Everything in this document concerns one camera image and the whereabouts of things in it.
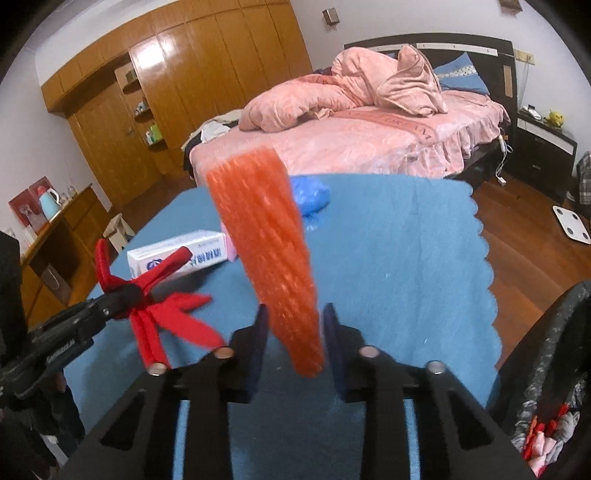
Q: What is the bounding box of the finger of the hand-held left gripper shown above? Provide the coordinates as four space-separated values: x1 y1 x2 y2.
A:
30 285 145 345

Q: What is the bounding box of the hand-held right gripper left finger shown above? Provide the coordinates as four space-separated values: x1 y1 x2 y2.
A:
60 304 270 480

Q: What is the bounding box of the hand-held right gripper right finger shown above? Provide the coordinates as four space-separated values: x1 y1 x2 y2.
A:
322 303 527 480

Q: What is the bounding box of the orange foam net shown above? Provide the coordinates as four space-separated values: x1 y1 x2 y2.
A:
205 145 326 380

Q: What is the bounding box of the black-lined trash bin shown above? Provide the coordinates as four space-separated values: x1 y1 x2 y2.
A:
489 279 591 480

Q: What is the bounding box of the small wooden stool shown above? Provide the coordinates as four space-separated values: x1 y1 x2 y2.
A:
102 213 136 253

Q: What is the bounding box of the brown paper bag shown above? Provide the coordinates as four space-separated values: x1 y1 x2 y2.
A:
41 265 73 305

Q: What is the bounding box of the wooden sideboard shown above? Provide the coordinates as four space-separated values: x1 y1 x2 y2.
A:
17 185 117 326

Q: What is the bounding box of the white cardboard box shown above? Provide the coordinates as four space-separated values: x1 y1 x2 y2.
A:
127 231 232 280

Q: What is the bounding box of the dark clothing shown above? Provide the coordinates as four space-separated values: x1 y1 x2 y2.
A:
0 231 87 480

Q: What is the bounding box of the blue scalloped table cloth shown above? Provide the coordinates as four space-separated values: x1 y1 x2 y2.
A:
60 173 505 480

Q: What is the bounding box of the small pink packet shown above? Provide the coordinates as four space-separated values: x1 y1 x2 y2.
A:
220 222 239 262

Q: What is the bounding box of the light blue kettle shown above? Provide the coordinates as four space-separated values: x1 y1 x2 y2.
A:
38 187 64 222

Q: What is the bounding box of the crumpled blue plastic bag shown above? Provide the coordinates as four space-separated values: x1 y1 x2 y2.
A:
293 174 332 228

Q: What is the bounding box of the pale clothes pile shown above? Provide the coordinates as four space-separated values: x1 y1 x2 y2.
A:
199 117 241 141

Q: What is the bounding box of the bed with pink sheet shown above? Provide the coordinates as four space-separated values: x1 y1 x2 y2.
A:
184 33 515 190

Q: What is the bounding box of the wooden wardrobe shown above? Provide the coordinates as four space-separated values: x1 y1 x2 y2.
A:
41 0 314 210

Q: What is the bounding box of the pink duvet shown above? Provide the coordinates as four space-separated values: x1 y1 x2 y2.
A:
239 45 448 134

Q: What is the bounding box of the white power strip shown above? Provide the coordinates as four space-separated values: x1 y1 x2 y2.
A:
495 131 514 186

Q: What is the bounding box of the white bathroom scale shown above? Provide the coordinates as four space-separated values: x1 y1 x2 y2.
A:
553 204 591 244

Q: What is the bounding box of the dark nightstand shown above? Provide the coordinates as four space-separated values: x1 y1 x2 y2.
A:
503 108 579 205

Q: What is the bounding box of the plaid shirt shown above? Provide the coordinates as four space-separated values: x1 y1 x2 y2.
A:
574 152 591 206

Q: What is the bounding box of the large blue pillow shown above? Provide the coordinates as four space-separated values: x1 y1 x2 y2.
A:
431 52 490 97

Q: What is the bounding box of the dark wooden headboard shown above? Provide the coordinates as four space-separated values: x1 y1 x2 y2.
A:
344 33 515 114

